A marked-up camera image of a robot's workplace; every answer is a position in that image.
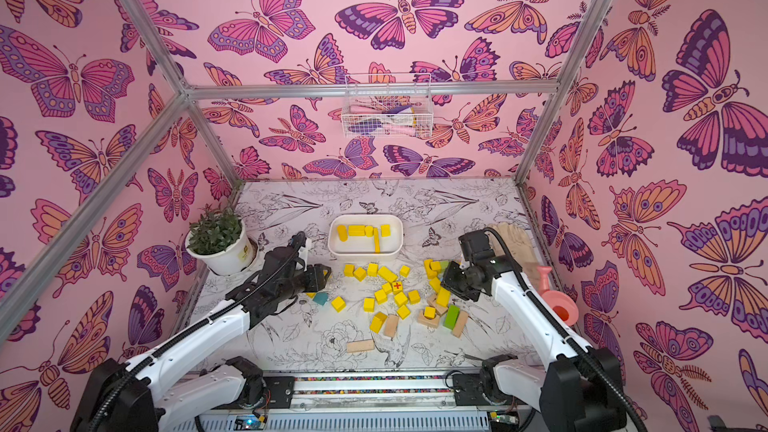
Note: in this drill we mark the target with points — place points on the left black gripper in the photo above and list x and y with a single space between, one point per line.
315 275

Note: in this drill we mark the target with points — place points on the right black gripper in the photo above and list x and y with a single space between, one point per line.
455 279

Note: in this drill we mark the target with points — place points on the yellow long block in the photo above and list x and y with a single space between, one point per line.
443 297

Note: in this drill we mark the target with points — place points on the yellow cylinder block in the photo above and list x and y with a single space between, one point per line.
342 233

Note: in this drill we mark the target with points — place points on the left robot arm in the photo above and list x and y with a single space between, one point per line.
150 391

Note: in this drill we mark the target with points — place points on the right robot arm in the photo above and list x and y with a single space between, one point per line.
577 387

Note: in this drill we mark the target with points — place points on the teal block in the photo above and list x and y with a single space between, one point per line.
321 298

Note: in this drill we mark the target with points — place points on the green rectangular block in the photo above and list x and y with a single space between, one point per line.
451 316

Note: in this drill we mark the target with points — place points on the white plastic bin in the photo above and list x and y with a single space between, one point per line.
376 247

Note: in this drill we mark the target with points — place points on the beige work glove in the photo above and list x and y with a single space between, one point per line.
521 248

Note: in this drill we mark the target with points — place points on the natural wood block upright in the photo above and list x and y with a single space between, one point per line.
390 326

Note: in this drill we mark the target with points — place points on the long natural wood block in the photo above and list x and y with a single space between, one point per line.
360 346

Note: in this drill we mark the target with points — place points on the potted green plant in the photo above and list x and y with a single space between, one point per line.
219 238

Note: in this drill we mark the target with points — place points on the pink watering can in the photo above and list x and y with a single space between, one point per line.
560 303

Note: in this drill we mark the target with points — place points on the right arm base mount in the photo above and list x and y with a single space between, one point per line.
476 389

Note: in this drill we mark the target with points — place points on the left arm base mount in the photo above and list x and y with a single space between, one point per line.
273 392

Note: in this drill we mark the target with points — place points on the wire basket on wall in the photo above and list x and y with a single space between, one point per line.
388 104

